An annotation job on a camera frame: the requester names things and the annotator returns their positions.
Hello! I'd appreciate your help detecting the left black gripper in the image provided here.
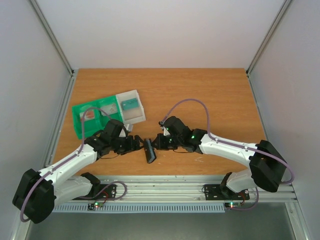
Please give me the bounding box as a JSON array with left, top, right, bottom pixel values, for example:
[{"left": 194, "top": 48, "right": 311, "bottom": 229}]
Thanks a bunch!
[{"left": 111, "top": 135, "right": 147, "bottom": 155}]

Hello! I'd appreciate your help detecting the black card holder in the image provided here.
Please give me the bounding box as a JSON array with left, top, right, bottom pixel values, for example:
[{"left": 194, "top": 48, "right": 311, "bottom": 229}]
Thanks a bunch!
[{"left": 143, "top": 138, "right": 157, "bottom": 164}]

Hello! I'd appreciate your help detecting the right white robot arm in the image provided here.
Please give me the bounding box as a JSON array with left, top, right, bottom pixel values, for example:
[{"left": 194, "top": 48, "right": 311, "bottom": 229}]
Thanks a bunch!
[{"left": 151, "top": 116, "right": 287, "bottom": 200}]

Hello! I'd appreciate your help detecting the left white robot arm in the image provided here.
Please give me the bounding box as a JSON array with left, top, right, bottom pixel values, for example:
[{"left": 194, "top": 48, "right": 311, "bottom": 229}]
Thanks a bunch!
[{"left": 12, "top": 119, "right": 143, "bottom": 224}]

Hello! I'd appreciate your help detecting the teal credit card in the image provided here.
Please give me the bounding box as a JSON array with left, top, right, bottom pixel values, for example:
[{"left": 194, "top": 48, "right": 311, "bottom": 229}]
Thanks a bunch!
[{"left": 121, "top": 98, "right": 140, "bottom": 111}]

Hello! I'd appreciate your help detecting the grey credit card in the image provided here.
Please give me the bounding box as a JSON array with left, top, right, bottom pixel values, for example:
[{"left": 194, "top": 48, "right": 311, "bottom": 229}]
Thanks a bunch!
[{"left": 100, "top": 103, "right": 118, "bottom": 116}]

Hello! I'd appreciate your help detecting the red white card in tray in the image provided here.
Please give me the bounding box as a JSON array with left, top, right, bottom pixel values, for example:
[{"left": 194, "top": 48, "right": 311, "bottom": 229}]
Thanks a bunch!
[{"left": 79, "top": 110, "right": 95, "bottom": 122}]

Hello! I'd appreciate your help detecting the clear plastic tray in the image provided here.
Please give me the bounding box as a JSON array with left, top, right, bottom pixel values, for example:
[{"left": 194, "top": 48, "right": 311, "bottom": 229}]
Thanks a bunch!
[{"left": 115, "top": 89, "right": 146, "bottom": 125}]

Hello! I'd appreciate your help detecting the green plastic tray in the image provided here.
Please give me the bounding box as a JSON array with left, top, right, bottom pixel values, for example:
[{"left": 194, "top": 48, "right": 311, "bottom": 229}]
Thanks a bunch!
[{"left": 71, "top": 95, "right": 124, "bottom": 139}]

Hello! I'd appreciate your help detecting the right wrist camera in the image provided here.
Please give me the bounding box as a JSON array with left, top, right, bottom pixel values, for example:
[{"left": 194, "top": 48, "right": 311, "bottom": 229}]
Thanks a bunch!
[{"left": 163, "top": 128, "right": 170, "bottom": 136}]

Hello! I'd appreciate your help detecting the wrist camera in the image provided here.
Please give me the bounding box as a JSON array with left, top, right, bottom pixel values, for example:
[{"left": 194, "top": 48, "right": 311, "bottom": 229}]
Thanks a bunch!
[
  {"left": 121, "top": 123, "right": 133, "bottom": 137},
  {"left": 163, "top": 128, "right": 170, "bottom": 136}
]

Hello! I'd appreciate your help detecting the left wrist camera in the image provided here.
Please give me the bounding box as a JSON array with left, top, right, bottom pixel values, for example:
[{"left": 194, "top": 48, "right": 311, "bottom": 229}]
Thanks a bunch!
[{"left": 121, "top": 123, "right": 133, "bottom": 137}]

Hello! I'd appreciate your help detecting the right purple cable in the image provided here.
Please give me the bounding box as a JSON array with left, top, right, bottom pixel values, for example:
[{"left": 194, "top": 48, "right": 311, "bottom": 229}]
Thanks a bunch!
[{"left": 158, "top": 98, "right": 295, "bottom": 212}]

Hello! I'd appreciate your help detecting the purple cable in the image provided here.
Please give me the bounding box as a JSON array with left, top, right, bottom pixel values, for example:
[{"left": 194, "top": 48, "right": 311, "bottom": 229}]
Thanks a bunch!
[
  {"left": 158, "top": 98, "right": 295, "bottom": 212},
  {"left": 19, "top": 106, "right": 111, "bottom": 223}
]

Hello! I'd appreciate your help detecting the aluminium rail frame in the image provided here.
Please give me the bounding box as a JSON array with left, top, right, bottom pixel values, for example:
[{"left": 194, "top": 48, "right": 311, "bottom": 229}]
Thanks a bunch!
[{"left": 22, "top": 174, "right": 298, "bottom": 204}]

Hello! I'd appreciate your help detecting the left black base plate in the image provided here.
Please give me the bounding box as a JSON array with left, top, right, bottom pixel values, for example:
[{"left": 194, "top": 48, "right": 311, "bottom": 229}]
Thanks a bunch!
[{"left": 86, "top": 184, "right": 117, "bottom": 200}]

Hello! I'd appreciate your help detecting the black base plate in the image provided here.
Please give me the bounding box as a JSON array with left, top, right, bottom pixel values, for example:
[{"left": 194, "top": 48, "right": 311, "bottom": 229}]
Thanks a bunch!
[
  {"left": 201, "top": 184, "right": 250, "bottom": 201},
  {"left": 86, "top": 184, "right": 117, "bottom": 200}
]

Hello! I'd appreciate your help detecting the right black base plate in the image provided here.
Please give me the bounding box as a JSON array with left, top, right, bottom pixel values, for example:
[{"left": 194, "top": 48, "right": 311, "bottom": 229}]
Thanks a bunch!
[{"left": 201, "top": 184, "right": 250, "bottom": 201}]

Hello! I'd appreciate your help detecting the grey slotted cable duct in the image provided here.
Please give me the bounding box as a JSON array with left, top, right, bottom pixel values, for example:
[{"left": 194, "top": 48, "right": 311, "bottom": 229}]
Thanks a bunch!
[{"left": 53, "top": 202, "right": 225, "bottom": 214}]

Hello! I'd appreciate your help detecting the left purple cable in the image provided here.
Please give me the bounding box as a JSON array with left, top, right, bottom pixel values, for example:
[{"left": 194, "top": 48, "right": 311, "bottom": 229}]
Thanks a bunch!
[{"left": 19, "top": 106, "right": 111, "bottom": 223}]

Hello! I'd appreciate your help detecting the left frame post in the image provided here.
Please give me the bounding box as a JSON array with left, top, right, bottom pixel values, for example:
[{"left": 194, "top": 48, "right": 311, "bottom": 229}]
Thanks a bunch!
[{"left": 28, "top": 0, "right": 74, "bottom": 76}]

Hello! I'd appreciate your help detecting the frame post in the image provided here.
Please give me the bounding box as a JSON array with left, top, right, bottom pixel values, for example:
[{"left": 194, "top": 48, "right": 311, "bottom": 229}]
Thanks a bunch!
[
  {"left": 28, "top": 0, "right": 74, "bottom": 76},
  {"left": 245, "top": 0, "right": 294, "bottom": 79}
]

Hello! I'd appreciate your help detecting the right frame post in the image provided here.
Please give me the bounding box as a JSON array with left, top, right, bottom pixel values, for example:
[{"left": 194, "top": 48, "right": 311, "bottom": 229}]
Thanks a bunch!
[{"left": 245, "top": 0, "right": 294, "bottom": 79}]

